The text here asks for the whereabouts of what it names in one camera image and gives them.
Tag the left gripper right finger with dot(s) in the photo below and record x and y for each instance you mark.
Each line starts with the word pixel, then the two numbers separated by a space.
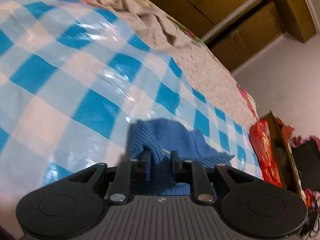
pixel 194 174

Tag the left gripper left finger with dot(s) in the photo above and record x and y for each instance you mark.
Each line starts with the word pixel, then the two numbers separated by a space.
pixel 128 178

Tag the blue striped knit sweater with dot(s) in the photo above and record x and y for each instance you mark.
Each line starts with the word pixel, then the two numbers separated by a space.
pixel 161 136

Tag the red gift bag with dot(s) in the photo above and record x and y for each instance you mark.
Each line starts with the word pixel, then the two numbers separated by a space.
pixel 259 135

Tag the wooden side cabinet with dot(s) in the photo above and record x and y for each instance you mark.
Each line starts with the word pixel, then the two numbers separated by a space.
pixel 283 156

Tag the white floral bed sheet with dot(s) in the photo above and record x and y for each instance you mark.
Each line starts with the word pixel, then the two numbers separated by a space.
pixel 208 76

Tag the blue white checkered plastic sheet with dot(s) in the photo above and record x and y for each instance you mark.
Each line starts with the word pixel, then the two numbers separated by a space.
pixel 74 77

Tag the beige crumpled cloth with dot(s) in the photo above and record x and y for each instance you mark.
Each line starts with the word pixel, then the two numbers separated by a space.
pixel 148 22

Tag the brown wooden wardrobe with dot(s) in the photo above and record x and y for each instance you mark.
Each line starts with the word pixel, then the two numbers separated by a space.
pixel 236 30

